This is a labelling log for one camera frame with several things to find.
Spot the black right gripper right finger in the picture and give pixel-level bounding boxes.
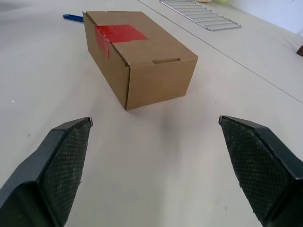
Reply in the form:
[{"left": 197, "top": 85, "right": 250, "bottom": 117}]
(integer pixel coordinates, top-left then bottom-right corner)
[{"left": 218, "top": 115, "right": 303, "bottom": 227}]

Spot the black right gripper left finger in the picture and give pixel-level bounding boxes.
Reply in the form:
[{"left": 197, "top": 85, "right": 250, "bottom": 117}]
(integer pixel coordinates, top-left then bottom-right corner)
[{"left": 0, "top": 117, "right": 93, "bottom": 227}]

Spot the brown cardboard box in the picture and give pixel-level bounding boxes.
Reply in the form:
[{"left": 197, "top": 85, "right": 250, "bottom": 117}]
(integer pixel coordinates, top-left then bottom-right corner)
[{"left": 82, "top": 10, "right": 199, "bottom": 111}]

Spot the blue tool handle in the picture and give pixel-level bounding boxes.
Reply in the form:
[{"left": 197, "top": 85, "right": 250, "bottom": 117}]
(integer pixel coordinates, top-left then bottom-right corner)
[{"left": 62, "top": 14, "right": 84, "bottom": 23}]

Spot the red sealing tape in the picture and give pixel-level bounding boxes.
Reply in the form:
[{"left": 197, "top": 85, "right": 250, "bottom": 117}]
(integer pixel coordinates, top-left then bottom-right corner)
[{"left": 94, "top": 24, "right": 149, "bottom": 60}]

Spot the metal wire rack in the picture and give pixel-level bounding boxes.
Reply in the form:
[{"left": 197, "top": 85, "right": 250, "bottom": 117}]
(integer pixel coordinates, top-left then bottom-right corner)
[{"left": 159, "top": 0, "right": 242, "bottom": 32}]

